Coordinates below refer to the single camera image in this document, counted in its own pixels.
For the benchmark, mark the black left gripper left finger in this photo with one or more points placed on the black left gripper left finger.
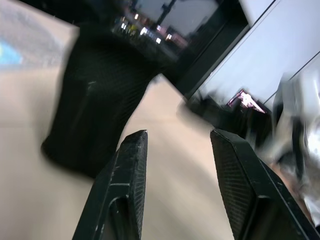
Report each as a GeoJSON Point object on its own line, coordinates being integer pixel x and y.
{"type": "Point", "coordinates": [117, 190]}

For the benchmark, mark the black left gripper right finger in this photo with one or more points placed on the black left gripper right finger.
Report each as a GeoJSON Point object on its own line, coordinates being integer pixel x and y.
{"type": "Point", "coordinates": [245, 190]}

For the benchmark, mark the silver robot torso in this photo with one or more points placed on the silver robot torso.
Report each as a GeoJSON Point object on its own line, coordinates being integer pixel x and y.
{"type": "Point", "coordinates": [311, 155]}

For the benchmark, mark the white cabinet panel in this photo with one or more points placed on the white cabinet panel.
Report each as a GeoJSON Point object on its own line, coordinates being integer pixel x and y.
{"type": "Point", "coordinates": [265, 52]}

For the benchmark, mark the dark framed window pane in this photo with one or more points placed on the dark framed window pane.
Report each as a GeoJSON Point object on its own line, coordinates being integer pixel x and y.
{"type": "Point", "coordinates": [190, 17]}

